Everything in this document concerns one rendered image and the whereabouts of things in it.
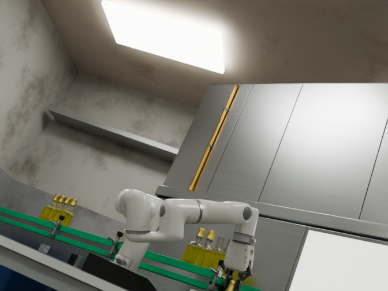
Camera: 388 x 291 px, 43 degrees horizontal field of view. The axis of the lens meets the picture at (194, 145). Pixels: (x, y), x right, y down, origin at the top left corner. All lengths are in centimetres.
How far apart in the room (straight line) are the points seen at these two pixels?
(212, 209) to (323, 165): 84
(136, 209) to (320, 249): 87
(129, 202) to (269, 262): 81
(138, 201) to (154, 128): 425
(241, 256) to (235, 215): 18
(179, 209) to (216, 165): 106
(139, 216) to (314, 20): 272
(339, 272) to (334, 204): 32
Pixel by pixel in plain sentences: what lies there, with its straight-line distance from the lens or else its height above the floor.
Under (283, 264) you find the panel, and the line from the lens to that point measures 219.
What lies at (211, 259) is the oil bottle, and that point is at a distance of 218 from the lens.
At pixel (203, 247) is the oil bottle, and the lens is 222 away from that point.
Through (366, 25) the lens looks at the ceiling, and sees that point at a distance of 393.
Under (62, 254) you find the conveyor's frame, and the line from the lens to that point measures 258.
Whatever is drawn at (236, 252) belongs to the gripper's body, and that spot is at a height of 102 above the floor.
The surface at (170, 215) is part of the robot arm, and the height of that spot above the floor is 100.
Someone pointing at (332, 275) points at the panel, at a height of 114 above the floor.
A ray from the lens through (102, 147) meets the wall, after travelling 590.
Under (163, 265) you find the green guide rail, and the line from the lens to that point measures 216.
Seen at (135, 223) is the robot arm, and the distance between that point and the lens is 164.
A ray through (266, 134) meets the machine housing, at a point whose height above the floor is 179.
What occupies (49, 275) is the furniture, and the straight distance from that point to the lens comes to 195.
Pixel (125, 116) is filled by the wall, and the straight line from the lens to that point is 603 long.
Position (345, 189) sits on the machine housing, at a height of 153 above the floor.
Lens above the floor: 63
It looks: 22 degrees up
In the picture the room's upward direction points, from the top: 25 degrees clockwise
